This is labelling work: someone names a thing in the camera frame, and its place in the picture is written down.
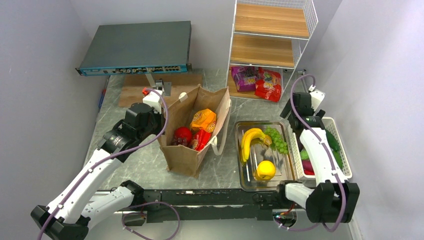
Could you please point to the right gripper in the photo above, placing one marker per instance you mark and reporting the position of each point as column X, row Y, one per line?
column 286, row 111

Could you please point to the orange snack bag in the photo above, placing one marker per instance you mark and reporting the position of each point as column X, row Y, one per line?
column 204, row 120

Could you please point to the red snack bag shelf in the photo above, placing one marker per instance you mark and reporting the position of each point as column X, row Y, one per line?
column 269, row 85
column 200, row 140

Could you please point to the red apple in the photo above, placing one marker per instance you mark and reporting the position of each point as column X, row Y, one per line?
column 183, row 133

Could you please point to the brown burlap grocery bag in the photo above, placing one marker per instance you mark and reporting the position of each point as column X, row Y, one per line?
column 184, row 160

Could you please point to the purple grapes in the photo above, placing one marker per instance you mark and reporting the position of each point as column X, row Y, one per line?
column 176, row 141

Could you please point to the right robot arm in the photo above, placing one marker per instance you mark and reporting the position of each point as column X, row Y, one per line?
column 321, row 162

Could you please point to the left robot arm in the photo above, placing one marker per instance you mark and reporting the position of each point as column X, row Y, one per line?
column 99, row 162

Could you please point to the purple snack bag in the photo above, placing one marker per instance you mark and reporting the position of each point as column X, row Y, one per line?
column 245, row 78

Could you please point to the white plastic basket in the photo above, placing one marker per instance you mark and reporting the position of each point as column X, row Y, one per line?
column 299, row 153

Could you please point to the green grapes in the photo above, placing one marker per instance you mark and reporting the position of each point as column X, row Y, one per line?
column 278, row 143

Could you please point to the green cucumber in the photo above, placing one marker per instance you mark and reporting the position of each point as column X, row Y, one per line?
column 335, row 148

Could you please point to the purple eggplant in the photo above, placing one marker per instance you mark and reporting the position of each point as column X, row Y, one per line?
column 307, row 165

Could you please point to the yellow banana bunch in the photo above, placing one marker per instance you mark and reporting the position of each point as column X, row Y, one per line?
column 252, row 134

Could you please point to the stainless steel tray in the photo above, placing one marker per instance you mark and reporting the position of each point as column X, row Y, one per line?
column 260, row 152

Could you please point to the red chili pepper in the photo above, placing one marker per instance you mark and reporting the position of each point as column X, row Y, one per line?
column 308, row 172

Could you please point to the yellow lemon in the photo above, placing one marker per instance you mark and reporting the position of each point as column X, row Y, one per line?
column 265, row 171

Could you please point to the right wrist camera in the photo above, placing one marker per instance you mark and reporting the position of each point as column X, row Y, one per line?
column 317, row 97

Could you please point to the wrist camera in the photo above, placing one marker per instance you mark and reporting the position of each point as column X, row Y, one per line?
column 317, row 97
column 153, row 99

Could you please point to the white wire shelf rack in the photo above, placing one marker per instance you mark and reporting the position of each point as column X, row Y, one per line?
column 271, row 33

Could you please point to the metal switch stand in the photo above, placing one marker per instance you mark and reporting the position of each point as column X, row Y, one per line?
column 159, row 84

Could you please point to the grey network switch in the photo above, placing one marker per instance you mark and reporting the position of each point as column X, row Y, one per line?
column 138, row 48

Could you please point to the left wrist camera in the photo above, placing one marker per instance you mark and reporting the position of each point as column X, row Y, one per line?
column 153, row 99

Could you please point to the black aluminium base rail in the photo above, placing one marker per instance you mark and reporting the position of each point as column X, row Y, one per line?
column 200, row 204

